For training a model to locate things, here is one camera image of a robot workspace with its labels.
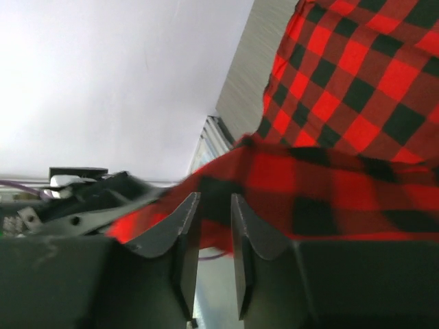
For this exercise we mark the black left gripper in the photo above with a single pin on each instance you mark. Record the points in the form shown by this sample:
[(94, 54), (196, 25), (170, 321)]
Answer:
[(91, 206)]

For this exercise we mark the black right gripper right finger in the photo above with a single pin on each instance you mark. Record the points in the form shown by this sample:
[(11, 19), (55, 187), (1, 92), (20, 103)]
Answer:
[(283, 283)]

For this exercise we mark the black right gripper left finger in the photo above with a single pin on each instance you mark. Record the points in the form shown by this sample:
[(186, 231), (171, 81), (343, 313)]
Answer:
[(68, 274)]

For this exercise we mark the red black plaid shirt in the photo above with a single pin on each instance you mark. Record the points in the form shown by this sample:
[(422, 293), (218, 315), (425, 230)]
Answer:
[(347, 147)]

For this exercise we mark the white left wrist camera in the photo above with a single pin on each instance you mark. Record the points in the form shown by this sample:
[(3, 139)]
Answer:
[(59, 185)]

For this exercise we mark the aluminium rail frame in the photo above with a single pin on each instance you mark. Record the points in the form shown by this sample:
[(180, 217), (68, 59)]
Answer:
[(214, 141)]

